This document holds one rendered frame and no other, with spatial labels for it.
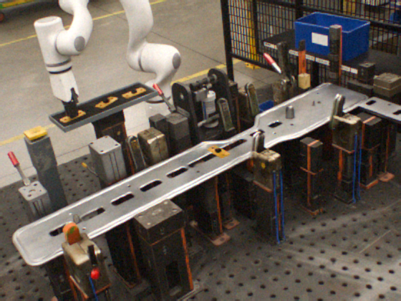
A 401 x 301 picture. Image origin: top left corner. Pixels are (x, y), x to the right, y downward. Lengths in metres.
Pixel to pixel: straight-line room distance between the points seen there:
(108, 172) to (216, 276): 0.49
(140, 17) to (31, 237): 0.93
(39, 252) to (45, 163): 0.40
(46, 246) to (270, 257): 0.73
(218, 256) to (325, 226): 0.40
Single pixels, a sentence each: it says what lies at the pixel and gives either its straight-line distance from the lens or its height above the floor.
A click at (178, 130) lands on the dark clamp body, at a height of 1.05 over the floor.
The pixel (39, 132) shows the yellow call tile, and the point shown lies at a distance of 1.75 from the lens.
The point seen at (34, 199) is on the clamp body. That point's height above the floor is 1.05.
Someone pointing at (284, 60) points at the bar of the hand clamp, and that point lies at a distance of 2.06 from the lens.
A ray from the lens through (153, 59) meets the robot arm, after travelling 2.08.
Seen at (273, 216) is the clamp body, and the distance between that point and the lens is 1.75.
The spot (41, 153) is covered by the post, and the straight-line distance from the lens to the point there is 1.77.
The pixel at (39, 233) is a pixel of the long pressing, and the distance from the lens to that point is 1.56.
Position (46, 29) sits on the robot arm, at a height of 1.48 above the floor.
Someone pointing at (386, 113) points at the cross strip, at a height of 1.00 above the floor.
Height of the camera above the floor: 1.91
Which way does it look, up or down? 30 degrees down
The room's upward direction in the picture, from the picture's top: 8 degrees counter-clockwise
